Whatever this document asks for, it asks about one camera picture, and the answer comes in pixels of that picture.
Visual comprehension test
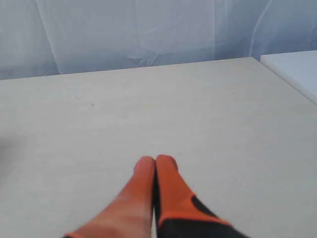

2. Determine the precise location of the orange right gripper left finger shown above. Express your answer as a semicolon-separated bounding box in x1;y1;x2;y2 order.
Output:
65;156;155;238

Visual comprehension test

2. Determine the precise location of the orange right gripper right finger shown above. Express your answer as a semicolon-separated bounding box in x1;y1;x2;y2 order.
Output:
155;155;246;238

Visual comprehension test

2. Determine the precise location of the white backdrop cloth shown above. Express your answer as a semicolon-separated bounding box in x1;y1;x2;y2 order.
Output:
0;0;317;79

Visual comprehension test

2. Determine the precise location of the white side table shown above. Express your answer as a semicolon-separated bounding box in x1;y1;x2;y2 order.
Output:
260;50;317;104

